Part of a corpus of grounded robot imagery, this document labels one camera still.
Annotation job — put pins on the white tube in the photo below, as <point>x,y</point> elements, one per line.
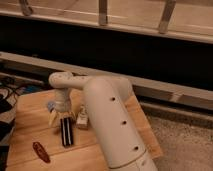
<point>82,119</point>

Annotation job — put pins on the black striped case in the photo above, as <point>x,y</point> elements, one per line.
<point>66,131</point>

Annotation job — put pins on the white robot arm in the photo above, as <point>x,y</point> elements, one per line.
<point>104,98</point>

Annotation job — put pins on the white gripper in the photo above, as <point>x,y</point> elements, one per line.
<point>62,104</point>

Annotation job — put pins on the left metal chair leg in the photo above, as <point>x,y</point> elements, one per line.
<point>25,8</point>

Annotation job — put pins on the red brown oval object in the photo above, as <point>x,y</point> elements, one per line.
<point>41,152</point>

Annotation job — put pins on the right metal chair leg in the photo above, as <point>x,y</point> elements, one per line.
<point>166,16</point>

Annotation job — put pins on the metal chair leg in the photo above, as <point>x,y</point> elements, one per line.
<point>25,8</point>
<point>166,16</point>
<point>103,20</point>

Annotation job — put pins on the middle metal chair leg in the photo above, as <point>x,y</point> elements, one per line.
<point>103,20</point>

